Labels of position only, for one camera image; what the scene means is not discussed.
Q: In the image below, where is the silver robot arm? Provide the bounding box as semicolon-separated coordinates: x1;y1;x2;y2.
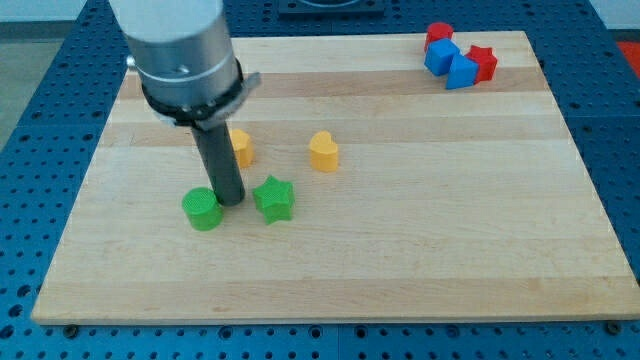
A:
109;0;261;130

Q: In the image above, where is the yellow circle block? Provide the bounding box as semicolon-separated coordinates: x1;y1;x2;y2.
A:
230;129;255;168

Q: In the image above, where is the yellow heart block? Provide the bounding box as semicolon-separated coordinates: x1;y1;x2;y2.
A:
309;130;339;172

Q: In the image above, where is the green star block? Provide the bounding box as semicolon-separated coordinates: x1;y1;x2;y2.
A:
252;175;295;225

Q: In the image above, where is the wooden board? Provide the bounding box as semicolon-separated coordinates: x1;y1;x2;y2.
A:
32;31;639;325

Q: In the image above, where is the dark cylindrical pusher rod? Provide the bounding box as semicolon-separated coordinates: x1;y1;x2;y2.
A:
191;123;245;206

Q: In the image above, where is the green cylinder block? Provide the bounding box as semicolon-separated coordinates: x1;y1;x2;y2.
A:
181;187;223;231

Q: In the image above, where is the blue cube block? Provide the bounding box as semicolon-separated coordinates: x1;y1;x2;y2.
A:
424;38;460;76

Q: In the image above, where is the blue pentagon block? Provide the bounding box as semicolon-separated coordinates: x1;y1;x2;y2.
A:
445;54;479;90

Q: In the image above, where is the red cylinder block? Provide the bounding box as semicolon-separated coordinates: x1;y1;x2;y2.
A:
423;22;454;52

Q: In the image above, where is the red star block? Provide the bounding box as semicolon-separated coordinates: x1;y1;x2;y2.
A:
466;45;498;84

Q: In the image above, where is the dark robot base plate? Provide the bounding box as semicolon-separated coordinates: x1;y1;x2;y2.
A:
277;0;386;18

